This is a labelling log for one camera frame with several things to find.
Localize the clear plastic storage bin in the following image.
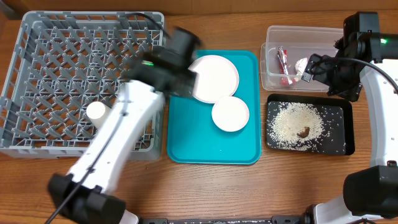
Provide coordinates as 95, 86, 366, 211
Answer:
260, 26, 343, 92

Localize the red foil snack wrapper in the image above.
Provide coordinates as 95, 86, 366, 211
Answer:
277, 47, 293, 86

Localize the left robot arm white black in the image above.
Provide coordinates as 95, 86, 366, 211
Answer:
46, 27, 201, 223

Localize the white napkin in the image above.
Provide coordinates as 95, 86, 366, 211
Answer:
295, 57, 308, 76

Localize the white cup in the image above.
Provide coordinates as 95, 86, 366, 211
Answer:
86, 101, 111, 129

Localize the brown food scrap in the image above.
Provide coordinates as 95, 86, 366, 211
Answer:
297, 127, 310, 138

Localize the black waste tray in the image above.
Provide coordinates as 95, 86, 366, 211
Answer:
266, 93, 355, 156

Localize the teal plastic tray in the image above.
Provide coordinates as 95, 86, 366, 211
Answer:
167, 50, 262, 165

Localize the pile of rice grains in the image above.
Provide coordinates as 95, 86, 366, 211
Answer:
267, 102, 333, 152

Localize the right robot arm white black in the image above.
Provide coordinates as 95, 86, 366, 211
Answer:
301, 12, 397, 224

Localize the grey plastic dish rack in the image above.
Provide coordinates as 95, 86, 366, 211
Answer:
1, 11, 166, 159

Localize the grey bowl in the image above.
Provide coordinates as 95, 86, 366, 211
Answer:
211, 96, 250, 132

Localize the large white round plate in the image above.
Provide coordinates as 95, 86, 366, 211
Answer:
189, 55, 239, 103

